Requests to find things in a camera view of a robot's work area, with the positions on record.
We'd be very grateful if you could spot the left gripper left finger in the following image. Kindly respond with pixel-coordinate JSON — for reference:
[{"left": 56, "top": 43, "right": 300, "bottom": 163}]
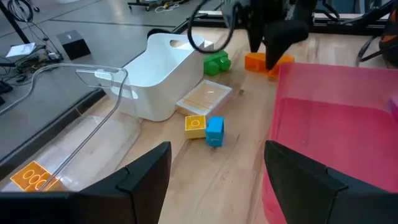
[{"left": 0, "top": 141, "right": 172, "bottom": 224}]

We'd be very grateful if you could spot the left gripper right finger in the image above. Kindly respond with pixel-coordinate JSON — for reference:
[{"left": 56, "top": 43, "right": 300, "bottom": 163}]
[{"left": 263, "top": 140, "right": 398, "bottom": 224}]

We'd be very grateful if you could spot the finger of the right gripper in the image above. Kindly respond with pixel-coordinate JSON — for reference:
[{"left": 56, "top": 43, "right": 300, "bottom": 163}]
[
  {"left": 264, "top": 20, "right": 310, "bottom": 71},
  {"left": 247, "top": 18, "right": 266, "bottom": 53}
]

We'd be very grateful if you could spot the orange toy block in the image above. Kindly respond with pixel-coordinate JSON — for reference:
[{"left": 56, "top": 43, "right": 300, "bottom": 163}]
[{"left": 244, "top": 52, "right": 295, "bottom": 78}]

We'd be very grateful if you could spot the green two-stud toy block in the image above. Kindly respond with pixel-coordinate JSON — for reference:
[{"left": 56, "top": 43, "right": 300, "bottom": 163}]
[{"left": 203, "top": 50, "right": 233, "bottom": 76}]

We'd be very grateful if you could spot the orange stud plate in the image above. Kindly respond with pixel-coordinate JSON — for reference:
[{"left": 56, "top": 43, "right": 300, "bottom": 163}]
[{"left": 9, "top": 161, "right": 65, "bottom": 192}]

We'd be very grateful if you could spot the pink translucent plastic bin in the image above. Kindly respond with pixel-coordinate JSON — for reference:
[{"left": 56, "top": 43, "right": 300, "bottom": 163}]
[{"left": 261, "top": 62, "right": 398, "bottom": 224}]

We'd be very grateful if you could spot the small blue toy block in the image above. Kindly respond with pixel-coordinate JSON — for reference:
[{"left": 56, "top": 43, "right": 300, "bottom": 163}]
[{"left": 205, "top": 116, "right": 225, "bottom": 148}]

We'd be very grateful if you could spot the white plastic bin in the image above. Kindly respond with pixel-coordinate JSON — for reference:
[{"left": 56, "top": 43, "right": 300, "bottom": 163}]
[{"left": 104, "top": 32, "right": 215, "bottom": 122}]

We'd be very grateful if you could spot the small yellow toy block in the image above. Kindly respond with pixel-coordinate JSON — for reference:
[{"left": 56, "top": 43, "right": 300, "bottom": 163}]
[{"left": 185, "top": 114, "right": 207, "bottom": 139}]

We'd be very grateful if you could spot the clear plastic bin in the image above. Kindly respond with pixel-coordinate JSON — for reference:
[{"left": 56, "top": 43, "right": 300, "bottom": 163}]
[{"left": 0, "top": 63, "right": 142, "bottom": 192}]

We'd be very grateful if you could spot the black equipment box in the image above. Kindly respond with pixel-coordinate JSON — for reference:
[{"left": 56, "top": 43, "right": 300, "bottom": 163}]
[{"left": 56, "top": 29, "right": 91, "bottom": 60}]

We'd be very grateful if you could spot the white paper sheet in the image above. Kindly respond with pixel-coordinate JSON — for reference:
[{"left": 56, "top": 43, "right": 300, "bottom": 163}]
[{"left": 5, "top": 42, "right": 37, "bottom": 58}]

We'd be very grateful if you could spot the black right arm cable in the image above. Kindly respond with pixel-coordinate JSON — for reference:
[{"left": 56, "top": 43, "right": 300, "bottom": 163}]
[{"left": 187, "top": 0, "right": 240, "bottom": 54}]

